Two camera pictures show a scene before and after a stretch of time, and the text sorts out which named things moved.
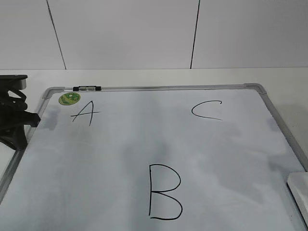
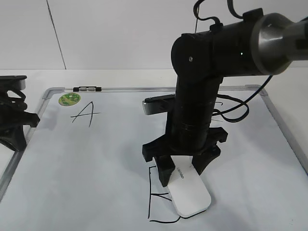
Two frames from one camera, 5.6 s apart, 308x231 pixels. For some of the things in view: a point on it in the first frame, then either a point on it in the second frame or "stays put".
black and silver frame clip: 87,88 stays put
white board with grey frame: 212,157 stays put
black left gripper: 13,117 stays put
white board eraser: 298,184 -> 188,191
